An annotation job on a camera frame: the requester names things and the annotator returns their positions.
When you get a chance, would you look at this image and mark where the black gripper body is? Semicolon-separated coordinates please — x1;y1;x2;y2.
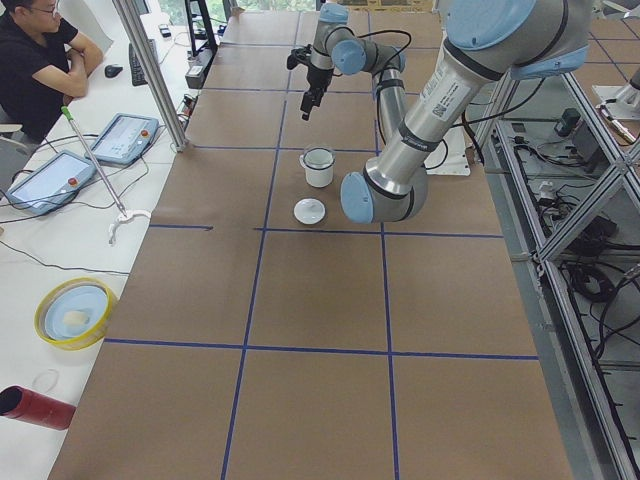
306;64;333;93

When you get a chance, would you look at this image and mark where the clear glass funnel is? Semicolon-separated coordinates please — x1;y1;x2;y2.
301;145;335;170

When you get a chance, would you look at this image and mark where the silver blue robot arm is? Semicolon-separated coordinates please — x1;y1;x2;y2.
287;1;592;224

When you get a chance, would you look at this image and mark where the white enamel mug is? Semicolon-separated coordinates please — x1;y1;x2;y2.
299;155;334;188

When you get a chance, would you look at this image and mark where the black keyboard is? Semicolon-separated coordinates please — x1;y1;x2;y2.
128;39;158;87

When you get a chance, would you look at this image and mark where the far teach pendant tablet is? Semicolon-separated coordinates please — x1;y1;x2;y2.
90;113;160;166

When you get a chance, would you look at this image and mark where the teach pendant tablet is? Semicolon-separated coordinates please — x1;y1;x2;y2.
90;113;160;166
6;150;97;215

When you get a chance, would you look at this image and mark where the black computer mouse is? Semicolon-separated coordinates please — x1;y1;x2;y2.
104;64;123;79

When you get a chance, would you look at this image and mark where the reacher grabber stick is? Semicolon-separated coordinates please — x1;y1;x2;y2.
61;106;152;246

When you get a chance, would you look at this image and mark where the black power adapter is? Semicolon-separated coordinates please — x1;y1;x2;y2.
554;108;581;138

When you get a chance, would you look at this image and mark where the man in black shirt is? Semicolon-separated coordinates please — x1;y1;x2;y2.
1;1;103;142

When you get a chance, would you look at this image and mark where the near teach pendant tablet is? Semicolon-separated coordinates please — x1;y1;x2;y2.
6;150;97;215

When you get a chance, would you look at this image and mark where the light blue plate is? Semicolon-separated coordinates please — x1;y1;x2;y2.
44;285;108;341

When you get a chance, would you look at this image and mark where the yellow rimmed bowl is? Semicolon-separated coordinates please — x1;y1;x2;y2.
34;277;118;351

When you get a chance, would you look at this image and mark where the red cylinder tube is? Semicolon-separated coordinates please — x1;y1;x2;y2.
1;385;76;430

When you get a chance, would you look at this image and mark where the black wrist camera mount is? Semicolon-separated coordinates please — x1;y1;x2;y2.
286;44;312;70

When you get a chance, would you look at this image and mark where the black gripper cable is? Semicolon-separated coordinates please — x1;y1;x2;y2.
344;29;413;76

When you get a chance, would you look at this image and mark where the aluminium frame post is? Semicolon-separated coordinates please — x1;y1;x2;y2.
112;0;188;152

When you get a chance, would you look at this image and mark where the aluminium frame rail structure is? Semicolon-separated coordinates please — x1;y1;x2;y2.
481;74;639;479

